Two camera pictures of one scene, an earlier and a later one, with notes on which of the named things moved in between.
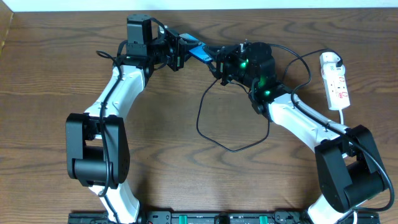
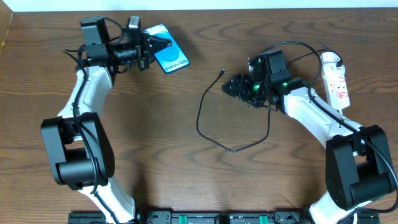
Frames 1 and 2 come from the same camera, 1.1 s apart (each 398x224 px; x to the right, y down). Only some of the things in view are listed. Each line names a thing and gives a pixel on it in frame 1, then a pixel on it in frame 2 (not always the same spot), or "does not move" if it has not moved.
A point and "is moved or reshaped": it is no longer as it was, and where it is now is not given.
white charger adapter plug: (329, 70) does not move
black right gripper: (224, 66) to (244, 88)
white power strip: (337, 92) does not move
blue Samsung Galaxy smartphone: (199, 51) is moved or reshaped
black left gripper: (179, 53) to (143, 51)
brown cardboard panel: (6, 17) does not move
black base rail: (223, 217) does not move
